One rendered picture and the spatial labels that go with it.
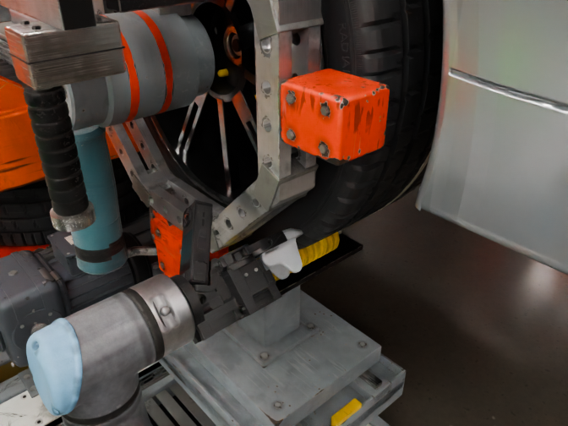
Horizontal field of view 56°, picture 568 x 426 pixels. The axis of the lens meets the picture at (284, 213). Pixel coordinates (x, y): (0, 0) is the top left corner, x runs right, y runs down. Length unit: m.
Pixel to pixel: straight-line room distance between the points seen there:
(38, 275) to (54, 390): 0.59
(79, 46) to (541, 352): 1.39
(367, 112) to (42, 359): 0.40
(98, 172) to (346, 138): 0.48
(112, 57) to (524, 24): 0.37
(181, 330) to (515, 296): 1.32
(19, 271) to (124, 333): 0.62
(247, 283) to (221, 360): 0.49
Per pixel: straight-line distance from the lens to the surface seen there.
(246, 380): 1.10
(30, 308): 1.14
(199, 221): 0.68
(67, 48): 0.53
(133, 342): 0.60
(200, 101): 0.91
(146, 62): 0.71
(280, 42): 0.56
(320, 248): 0.94
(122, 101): 0.71
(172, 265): 0.94
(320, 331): 1.20
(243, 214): 0.71
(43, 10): 0.54
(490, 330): 1.64
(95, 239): 0.94
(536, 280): 1.89
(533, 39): 0.51
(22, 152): 1.23
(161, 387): 1.34
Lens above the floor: 1.05
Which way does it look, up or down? 31 degrees down
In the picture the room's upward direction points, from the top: straight up
